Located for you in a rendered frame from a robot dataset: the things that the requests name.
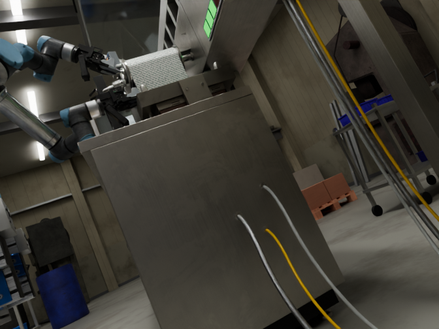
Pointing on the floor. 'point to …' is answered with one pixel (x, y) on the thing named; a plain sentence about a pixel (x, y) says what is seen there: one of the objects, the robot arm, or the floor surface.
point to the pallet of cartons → (328, 195)
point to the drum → (62, 296)
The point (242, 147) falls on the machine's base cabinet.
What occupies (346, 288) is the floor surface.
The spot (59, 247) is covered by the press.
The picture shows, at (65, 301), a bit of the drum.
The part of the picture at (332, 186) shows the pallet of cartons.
